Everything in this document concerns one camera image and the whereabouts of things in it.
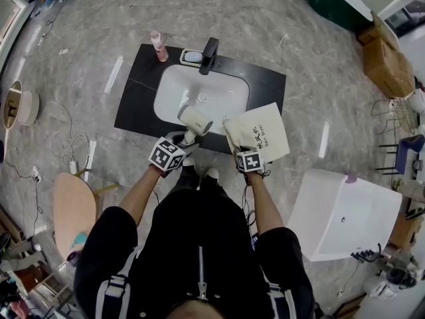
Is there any blue chair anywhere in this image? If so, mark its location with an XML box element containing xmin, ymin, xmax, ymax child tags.
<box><xmin>375</xmin><ymin>134</ymin><xmax>425</xmax><ymax>175</ymax></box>

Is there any white plastic sack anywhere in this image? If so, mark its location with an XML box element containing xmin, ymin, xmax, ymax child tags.
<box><xmin>407</xmin><ymin>90</ymin><xmax>425</xmax><ymax>114</ymax></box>

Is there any grey metal appliance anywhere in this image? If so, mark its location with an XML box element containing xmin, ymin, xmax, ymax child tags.
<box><xmin>381</xmin><ymin>249</ymin><xmax>422</xmax><ymax>287</ymax></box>

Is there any gold wire chair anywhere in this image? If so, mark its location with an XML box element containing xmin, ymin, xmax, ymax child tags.
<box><xmin>371</xmin><ymin>98</ymin><xmax>418</xmax><ymax>136</ymax></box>

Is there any black bathtub faucet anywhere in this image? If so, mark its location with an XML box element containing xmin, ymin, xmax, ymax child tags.
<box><xmin>351</xmin><ymin>243</ymin><xmax>383</xmax><ymax>264</ymax></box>

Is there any person's left forearm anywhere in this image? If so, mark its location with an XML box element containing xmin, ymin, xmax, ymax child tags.
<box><xmin>118</xmin><ymin>167</ymin><xmax>167</xmax><ymax>227</ymax></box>

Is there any white sink basin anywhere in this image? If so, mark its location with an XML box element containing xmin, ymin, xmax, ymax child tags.
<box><xmin>153</xmin><ymin>64</ymin><xmax>250</xmax><ymax>136</ymax></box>

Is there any dark wood vanity cabinet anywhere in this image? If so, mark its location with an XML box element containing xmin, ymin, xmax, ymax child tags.
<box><xmin>114</xmin><ymin>43</ymin><xmax>287</xmax><ymax>156</ymax></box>

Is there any person's black clothed body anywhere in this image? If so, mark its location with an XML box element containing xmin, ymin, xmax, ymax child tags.
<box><xmin>72</xmin><ymin>169</ymin><xmax>316</xmax><ymax>319</ymax></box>

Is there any brown box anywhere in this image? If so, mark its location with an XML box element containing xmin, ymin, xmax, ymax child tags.
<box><xmin>390</xmin><ymin>213</ymin><xmax>424</xmax><ymax>249</ymax></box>

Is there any white soap dish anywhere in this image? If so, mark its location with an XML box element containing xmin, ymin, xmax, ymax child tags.
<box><xmin>179</xmin><ymin>48</ymin><xmax>205</xmax><ymax>68</ymax></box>

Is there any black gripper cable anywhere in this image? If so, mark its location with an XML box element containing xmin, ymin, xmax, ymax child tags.
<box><xmin>241</xmin><ymin>184</ymin><xmax>257</xmax><ymax>227</ymax></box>

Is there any green oval bathtub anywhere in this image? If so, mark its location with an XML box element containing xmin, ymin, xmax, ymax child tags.
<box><xmin>305</xmin><ymin>0</ymin><xmax>375</xmax><ymax>33</ymax></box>

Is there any pink bottle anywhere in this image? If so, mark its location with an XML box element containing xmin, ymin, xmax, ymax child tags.
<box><xmin>149</xmin><ymin>31</ymin><xmax>170</xmax><ymax>63</ymax></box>

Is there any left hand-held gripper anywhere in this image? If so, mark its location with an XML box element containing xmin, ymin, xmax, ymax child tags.
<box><xmin>147</xmin><ymin>130</ymin><xmax>200</xmax><ymax>179</ymax></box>

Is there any white rounded appliance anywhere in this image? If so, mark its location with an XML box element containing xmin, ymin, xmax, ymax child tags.
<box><xmin>363</xmin><ymin>276</ymin><xmax>399</xmax><ymax>300</ymax></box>

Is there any oval wooden table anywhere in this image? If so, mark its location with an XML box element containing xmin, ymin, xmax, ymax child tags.
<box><xmin>52</xmin><ymin>172</ymin><xmax>120</xmax><ymax>262</ymax></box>

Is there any white rectangular bathtub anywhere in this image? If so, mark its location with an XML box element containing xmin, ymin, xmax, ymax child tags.
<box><xmin>287</xmin><ymin>168</ymin><xmax>403</xmax><ymax>263</ymax></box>

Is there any cream hair dryer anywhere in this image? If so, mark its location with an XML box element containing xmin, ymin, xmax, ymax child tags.
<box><xmin>177</xmin><ymin>104</ymin><xmax>214</xmax><ymax>146</ymax></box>

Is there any large cardboard box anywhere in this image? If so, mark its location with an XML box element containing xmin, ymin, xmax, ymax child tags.
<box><xmin>361</xmin><ymin>37</ymin><xmax>416</xmax><ymax>99</ymax></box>

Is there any person's right forearm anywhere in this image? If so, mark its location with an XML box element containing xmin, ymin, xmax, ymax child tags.
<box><xmin>247</xmin><ymin>173</ymin><xmax>286</xmax><ymax>237</ymax></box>

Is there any beige cloth bag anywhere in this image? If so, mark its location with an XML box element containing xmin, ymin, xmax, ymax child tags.
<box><xmin>222</xmin><ymin>102</ymin><xmax>291</xmax><ymax>164</ymax></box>

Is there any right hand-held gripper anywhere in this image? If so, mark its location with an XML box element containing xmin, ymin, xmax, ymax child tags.
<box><xmin>234</xmin><ymin>146</ymin><xmax>272</xmax><ymax>179</ymax></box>

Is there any small cardboard box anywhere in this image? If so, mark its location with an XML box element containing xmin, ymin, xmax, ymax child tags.
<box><xmin>357</xmin><ymin>11</ymin><xmax>401</xmax><ymax>51</ymax></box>

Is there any dark window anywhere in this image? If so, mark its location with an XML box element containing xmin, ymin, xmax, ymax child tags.
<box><xmin>384</xmin><ymin>0</ymin><xmax>422</xmax><ymax>36</ymax></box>

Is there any teal spray bottle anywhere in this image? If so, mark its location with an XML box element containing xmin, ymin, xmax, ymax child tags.
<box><xmin>69</xmin><ymin>231</ymin><xmax>88</xmax><ymax>251</ymax></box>

